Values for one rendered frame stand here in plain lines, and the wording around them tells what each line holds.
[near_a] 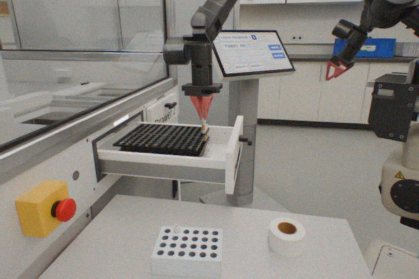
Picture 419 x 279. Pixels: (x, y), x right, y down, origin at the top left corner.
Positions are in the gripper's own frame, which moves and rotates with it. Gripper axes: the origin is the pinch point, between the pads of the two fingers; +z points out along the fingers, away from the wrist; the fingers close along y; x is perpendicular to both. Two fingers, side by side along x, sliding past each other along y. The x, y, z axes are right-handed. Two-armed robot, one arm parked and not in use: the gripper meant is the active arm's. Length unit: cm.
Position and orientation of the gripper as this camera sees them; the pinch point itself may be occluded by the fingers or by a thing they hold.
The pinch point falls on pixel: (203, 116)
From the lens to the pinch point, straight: 77.9
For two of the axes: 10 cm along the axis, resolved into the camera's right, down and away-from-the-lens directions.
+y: 9.7, 0.4, -2.2
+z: 0.2, 9.6, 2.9
